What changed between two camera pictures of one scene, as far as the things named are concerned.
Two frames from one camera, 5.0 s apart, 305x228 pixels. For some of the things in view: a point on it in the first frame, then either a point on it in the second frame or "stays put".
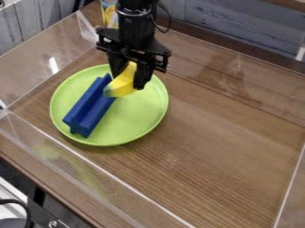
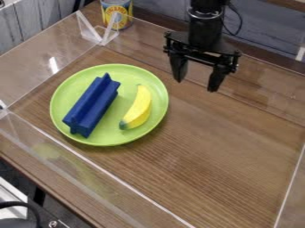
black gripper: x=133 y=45 to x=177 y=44
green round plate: x=131 y=116 stays put
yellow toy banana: x=121 y=85 to x=140 y=112
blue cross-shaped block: x=89 y=109 stays put
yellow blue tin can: x=109 y=14 stays put
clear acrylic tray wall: x=145 y=130 stays put
